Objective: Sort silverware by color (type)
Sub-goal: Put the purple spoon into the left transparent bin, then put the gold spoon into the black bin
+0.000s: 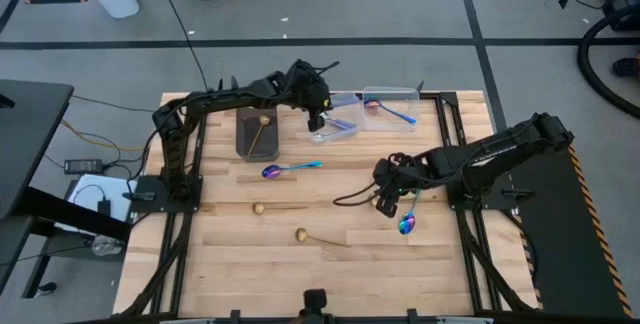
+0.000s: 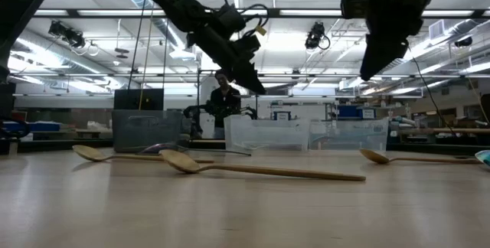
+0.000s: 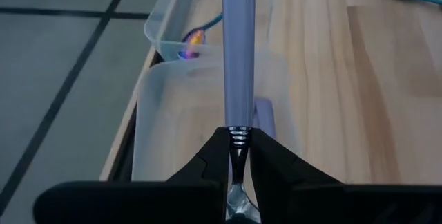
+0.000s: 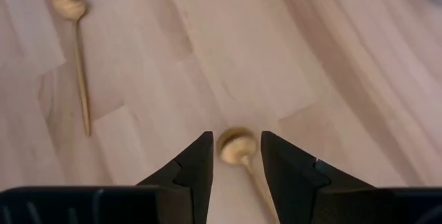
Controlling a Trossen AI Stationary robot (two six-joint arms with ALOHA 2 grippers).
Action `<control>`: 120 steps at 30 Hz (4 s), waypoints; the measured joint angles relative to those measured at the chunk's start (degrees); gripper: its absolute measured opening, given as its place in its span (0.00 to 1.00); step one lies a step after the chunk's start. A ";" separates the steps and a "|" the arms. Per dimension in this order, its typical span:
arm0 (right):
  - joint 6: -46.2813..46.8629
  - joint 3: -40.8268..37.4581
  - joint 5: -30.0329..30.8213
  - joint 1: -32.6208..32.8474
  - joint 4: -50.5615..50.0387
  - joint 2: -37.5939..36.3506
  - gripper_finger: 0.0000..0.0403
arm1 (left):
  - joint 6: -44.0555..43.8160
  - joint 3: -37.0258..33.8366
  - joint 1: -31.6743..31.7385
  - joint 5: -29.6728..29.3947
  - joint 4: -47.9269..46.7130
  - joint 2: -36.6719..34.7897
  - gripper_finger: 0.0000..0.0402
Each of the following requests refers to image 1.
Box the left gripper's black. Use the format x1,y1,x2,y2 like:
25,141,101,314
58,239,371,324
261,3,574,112
285,59,332,133

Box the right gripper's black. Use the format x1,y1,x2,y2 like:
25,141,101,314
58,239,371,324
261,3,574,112
372,153,409,218

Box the iridescent rainbow metal spoon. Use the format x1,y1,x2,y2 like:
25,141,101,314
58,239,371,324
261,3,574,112
261,160,325,181
363,98,418,126
397,188,430,236

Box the grey translucent plastic bin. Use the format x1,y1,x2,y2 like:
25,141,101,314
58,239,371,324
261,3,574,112
234,105,281,164

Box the frosted white plastic bin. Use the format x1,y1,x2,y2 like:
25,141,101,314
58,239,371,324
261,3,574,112
305,91,365,144

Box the clear plastic bin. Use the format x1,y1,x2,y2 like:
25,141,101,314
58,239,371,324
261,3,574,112
361,85,421,133

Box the large hazard-edged black mat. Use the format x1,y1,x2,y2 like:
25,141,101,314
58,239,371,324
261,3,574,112
504,139,636,319

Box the black power adapter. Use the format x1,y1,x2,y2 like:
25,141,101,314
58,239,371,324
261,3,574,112
63,158,104,176

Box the white paper sheet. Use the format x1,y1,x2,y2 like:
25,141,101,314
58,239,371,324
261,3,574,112
66,173,139,235

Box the black desk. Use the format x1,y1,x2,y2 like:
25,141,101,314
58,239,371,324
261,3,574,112
0,79,132,298

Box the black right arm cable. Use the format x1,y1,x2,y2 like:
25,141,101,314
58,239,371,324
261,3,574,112
333,182,382,207

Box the black aluminium table frame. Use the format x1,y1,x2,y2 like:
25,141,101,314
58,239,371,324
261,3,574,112
113,91,544,324

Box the long black floor cable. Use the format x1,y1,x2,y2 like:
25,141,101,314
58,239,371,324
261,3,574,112
151,0,210,91

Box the yellow floor cable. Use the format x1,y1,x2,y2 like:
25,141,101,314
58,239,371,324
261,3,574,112
59,118,147,153

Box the thick black hose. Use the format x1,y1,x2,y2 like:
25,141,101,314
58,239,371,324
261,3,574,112
577,6,640,120

